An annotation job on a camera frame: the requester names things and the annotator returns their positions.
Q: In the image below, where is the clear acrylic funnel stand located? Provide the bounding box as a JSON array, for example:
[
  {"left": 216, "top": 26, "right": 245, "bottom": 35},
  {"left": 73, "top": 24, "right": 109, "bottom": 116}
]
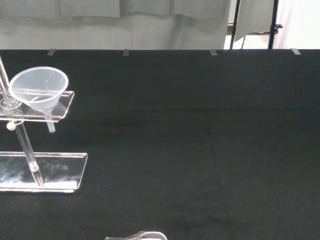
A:
[{"left": 0, "top": 56, "right": 89, "bottom": 194}]

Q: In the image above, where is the clear glass weighing funnel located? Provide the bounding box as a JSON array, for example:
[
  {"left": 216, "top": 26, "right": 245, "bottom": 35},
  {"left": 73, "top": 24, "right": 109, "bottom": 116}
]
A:
[{"left": 104, "top": 231, "right": 168, "bottom": 240}]

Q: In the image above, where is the black bench cloth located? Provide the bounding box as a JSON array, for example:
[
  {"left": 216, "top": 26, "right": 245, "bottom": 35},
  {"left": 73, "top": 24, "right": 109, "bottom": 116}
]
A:
[{"left": 0, "top": 49, "right": 320, "bottom": 240}]

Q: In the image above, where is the grey backdrop curtain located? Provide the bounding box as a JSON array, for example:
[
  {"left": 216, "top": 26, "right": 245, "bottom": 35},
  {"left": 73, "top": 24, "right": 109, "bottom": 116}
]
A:
[{"left": 0, "top": 0, "right": 232, "bottom": 51}]

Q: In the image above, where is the black tripod pole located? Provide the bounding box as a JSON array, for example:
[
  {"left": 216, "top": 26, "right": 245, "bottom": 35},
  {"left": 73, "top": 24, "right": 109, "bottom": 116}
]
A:
[
  {"left": 229, "top": 0, "right": 241, "bottom": 50},
  {"left": 268, "top": 0, "right": 284, "bottom": 50}
]

